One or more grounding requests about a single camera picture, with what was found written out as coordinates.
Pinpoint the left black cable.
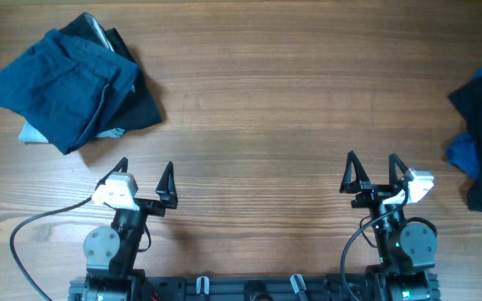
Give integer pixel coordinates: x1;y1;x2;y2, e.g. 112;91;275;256
9;196;95;301

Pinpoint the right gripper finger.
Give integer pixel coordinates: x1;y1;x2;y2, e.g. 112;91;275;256
388;153;408;186
340;150;370;193

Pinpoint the white rail clip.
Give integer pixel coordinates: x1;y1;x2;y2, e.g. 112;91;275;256
195;276;210;295
290;273;308;301

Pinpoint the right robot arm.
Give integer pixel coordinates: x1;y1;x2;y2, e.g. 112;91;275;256
340;151;441;301

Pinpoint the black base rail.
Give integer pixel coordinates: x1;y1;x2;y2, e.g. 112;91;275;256
68;273;441;301

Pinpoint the folded dark blue garment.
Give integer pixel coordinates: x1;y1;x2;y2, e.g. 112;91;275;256
0;29;140;154

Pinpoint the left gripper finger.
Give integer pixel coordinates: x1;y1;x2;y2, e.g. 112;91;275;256
96;157;128;188
156;161;177;201

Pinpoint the black cable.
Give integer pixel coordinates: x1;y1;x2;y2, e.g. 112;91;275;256
340;177;412;301
9;196;95;301

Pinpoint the right white rail clip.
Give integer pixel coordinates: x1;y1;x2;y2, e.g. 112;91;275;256
290;273;308;301

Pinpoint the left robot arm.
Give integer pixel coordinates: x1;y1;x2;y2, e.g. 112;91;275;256
74;157;178;301

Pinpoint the right black cable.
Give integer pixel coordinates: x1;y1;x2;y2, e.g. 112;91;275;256
340;177;412;301

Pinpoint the left white rail clip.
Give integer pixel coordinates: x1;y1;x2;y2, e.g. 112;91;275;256
195;276;210;295

